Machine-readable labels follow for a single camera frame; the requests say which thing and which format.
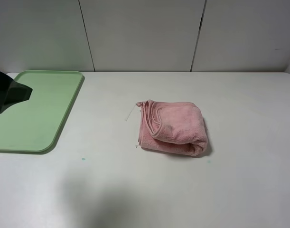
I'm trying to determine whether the pink fluffy towel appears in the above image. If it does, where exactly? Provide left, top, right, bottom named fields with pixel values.
left=136, top=100, right=208, bottom=156

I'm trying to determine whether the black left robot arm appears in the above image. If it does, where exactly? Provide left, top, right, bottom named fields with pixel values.
left=0, top=71, right=33, bottom=114

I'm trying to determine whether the green plastic tray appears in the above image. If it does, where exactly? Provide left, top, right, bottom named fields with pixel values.
left=0, top=70, right=84, bottom=154

